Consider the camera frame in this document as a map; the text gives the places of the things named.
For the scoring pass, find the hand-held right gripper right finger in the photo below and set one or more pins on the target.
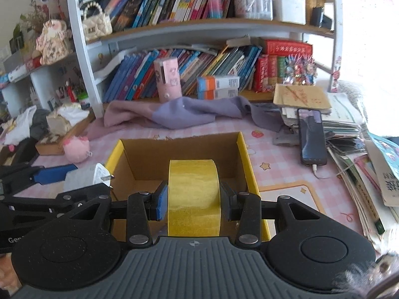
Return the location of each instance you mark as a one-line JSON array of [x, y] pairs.
[[225, 202]]

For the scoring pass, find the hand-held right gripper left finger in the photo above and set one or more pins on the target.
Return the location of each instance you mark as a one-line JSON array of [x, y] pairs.
[[162, 202]]

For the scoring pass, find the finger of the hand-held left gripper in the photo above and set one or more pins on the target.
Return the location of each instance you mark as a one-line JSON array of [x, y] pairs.
[[53, 174], [81, 194]]

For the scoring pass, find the white charger plug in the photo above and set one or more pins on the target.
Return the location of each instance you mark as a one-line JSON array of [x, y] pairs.
[[84, 177]]

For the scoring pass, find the yellow tape roll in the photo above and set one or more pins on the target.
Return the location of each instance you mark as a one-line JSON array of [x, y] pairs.
[[193, 193]]

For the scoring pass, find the pink pig plush toy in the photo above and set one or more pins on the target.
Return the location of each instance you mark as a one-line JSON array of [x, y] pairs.
[[76, 149]]

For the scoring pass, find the yellow cardboard box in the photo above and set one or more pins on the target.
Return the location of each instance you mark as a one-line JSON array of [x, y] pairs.
[[251, 174]]

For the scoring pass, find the wooden tissue box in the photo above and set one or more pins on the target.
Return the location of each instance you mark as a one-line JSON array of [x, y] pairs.
[[50, 148]]

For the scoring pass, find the dark grey garment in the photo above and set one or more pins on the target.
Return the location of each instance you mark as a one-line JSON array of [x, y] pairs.
[[39, 123]]

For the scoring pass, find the white printed t-shirt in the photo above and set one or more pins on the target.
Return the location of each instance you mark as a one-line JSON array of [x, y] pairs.
[[18, 127]]

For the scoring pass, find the pink checked tablecloth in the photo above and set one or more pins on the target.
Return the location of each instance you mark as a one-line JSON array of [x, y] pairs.
[[280, 158]]

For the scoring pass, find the pink and purple cloth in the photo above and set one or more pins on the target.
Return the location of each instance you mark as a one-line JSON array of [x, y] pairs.
[[174, 113]]

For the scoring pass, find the orange blue white carton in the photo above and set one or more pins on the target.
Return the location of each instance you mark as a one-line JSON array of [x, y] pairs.
[[218, 82], [218, 94]]

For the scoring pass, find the black smartphone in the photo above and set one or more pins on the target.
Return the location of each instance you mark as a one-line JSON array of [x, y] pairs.
[[311, 137]]

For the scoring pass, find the pink device box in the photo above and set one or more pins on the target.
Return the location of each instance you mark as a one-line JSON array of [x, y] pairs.
[[168, 81]]

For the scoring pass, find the white bookshelf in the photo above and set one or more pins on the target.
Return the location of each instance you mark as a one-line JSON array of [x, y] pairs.
[[81, 53]]

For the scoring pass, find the brown paper envelope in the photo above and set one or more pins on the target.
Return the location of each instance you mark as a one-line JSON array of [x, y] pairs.
[[299, 98]]

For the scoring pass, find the row of leaning books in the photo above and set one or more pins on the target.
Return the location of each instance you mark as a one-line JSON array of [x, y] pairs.
[[134, 74]]

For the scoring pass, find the cream plush doll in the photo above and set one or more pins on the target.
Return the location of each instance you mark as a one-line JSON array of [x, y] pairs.
[[53, 42]]

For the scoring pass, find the stack of papers and booklets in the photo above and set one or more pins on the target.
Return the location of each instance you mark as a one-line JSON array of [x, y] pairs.
[[352, 162]]

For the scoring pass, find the red dictionary set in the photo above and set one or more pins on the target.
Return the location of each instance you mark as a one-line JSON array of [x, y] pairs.
[[268, 74]]

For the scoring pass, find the colourful paper ornament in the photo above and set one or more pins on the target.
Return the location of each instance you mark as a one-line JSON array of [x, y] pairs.
[[299, 68]]

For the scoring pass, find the cream quilted handbag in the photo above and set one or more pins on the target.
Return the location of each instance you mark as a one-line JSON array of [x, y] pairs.
[[96, 25]]

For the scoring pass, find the row of upright books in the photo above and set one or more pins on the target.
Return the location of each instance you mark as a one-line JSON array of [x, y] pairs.
[[149, 3]]

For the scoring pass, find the patterned pen holder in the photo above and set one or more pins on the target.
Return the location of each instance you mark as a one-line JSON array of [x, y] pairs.
[[254, 4]]

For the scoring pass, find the white pen holder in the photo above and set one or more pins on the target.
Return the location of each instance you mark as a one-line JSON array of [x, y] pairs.
[[290, 9]]

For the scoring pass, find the small black box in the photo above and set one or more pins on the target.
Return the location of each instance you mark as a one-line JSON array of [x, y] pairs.
[[319, 17]]

